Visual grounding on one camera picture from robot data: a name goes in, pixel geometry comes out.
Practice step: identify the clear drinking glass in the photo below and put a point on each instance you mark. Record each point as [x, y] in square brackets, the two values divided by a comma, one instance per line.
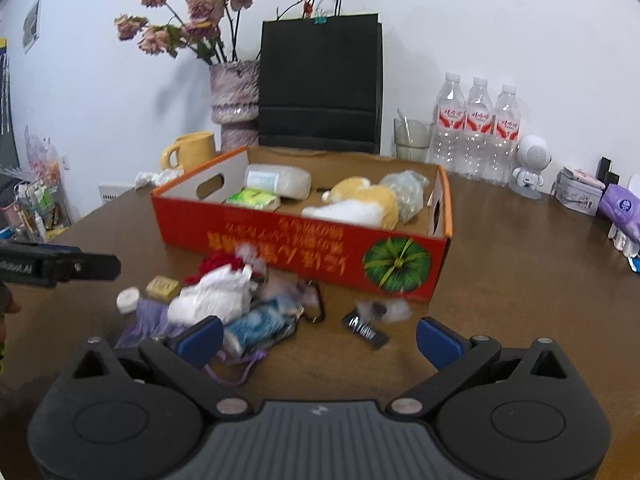
[412, 138]

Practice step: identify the purple tissue pack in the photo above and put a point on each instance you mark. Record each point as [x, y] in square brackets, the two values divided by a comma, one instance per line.
[622, 207]

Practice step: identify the purple white ceramic vase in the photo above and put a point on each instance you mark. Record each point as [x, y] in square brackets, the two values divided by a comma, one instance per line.
[234, 87]

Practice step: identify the white cloth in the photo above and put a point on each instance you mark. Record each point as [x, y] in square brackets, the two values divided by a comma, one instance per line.
[223, 292]

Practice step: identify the yellow ceramic mug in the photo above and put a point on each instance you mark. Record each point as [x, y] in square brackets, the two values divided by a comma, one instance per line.
[189, 151]

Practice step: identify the orange cardboard box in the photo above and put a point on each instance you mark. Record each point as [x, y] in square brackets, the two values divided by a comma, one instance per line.
[193, 213]

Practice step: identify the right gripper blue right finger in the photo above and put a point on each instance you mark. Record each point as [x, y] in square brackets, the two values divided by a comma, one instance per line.
[438, 344]

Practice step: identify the yellow white plush toy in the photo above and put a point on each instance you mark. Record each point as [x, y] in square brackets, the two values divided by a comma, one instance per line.
[358, 202]

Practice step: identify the black small packet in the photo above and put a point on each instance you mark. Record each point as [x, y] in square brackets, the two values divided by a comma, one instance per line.
[354, 322]

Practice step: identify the small patterned tin box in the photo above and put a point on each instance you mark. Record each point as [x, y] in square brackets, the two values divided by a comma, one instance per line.
[578, 191]

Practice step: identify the person's left hand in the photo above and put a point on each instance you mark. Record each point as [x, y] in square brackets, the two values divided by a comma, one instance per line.
[8, 305]

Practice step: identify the green tissue packet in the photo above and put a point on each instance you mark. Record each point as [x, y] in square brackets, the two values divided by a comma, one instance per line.
[250, 198]

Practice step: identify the left water bottle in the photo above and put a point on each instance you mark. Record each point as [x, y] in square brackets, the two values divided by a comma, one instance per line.
[449, 118]

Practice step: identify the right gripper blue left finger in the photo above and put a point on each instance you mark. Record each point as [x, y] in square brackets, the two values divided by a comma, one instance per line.
[201, 342]

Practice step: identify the clear plastic bag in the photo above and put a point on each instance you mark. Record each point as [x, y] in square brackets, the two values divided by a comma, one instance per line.
[409, 187]

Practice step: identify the middle water bottle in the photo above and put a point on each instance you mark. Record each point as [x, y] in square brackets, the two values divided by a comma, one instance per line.
[477, 127]

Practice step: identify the water bottle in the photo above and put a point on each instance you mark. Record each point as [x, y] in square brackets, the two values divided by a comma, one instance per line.
[504, 137]
[477, 127]
[449, 118]

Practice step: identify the right water bottle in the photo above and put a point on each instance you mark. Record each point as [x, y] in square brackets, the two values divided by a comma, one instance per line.
[504, 137]

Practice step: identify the crumpled white paper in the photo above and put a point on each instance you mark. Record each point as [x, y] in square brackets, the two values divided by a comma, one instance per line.
[156, 179]

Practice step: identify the dried pink flower bouquet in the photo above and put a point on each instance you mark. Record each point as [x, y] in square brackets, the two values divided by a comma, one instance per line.
[208, 28]

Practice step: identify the small yellow soap block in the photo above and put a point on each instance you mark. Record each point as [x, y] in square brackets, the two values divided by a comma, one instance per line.
[163, 289]

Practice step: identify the white calendar card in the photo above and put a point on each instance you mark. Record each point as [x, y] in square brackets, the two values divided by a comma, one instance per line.
[109, 191]

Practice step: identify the white bottle cap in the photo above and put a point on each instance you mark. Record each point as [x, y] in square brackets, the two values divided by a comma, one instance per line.
[127, 300]

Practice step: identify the small white robot figurine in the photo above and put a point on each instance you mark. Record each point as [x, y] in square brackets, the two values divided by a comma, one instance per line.
[532, 158]

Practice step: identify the red artificial rose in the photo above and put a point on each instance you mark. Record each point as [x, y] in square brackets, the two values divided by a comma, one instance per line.
[243, 255]

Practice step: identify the black paper shopping bag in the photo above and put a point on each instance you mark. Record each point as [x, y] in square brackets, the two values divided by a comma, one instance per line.
[321, 80]

